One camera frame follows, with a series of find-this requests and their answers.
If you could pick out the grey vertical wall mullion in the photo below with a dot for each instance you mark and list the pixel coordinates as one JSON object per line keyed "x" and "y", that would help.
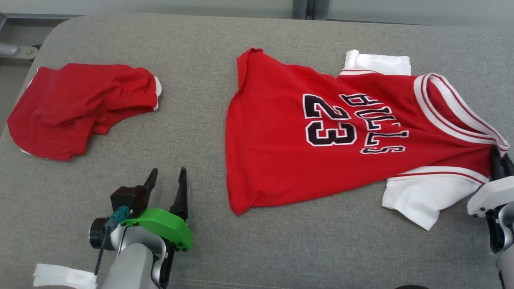
{"x": 309, "y": 8}

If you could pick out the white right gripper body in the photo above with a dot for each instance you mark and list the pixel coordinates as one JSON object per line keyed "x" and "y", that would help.
{"x": 492, "y": 194}

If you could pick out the red Bulls jersey shirt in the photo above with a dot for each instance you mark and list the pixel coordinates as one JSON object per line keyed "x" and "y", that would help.
{"x": 281, "y": 160}

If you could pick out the silver metal bracket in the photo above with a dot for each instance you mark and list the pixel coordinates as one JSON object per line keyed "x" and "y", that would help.
{"x": 16, "y": 51}

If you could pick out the teal left camera connector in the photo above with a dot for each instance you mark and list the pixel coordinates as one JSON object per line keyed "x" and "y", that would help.
{"x": 119, "y": 214}

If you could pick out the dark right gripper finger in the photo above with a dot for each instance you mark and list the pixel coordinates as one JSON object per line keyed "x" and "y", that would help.
{"x": 509, "y": 168}
{"x": 498, "y": 166}

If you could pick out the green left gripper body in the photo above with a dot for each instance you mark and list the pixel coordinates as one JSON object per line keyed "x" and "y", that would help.
{"x": 164, "y": 226}

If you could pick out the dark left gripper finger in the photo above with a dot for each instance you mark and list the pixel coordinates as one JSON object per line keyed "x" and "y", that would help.
{"x": 150, "y": 182}
{"x": 181, "y": 196}

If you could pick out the red Bulls shorts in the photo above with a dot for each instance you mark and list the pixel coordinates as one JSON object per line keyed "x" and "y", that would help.
{"x": 64, "y": 108}

